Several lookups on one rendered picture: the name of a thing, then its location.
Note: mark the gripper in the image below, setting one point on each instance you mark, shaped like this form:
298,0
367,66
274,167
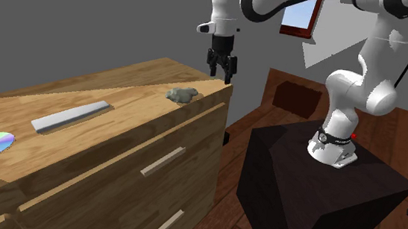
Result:
222,45

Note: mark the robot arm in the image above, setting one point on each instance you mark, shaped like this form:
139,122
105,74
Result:
343,99

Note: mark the grey stone-like lump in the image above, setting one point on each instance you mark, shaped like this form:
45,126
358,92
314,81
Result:
181,94

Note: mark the dark red box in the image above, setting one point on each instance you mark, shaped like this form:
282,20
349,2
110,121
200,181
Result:
296,98

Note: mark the wooden chest of drawers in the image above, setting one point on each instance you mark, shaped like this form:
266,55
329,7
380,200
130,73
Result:
120,158

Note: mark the flat grey white bar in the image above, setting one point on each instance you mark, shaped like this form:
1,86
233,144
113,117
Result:
69,116

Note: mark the dark robot stand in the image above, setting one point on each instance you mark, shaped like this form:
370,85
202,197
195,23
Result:
321,200

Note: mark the red-framed wall picture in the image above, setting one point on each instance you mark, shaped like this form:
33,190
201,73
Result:
299,16

